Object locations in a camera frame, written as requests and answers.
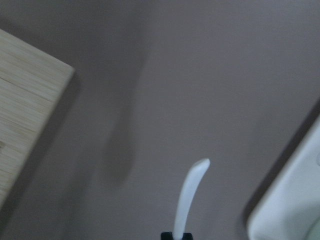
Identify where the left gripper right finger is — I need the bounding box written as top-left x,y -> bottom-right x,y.
182,232 -> 193,240

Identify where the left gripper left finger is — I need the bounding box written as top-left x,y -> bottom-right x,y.
160,232 -> 174,240

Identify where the white ceramic spoon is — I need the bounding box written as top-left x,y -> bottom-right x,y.
172,158 -> 211,240

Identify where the cream serving tray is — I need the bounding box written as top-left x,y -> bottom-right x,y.
246,119 -> 320,240

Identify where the wooden cutting board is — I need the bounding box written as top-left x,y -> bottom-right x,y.
0,30 -> 75,203

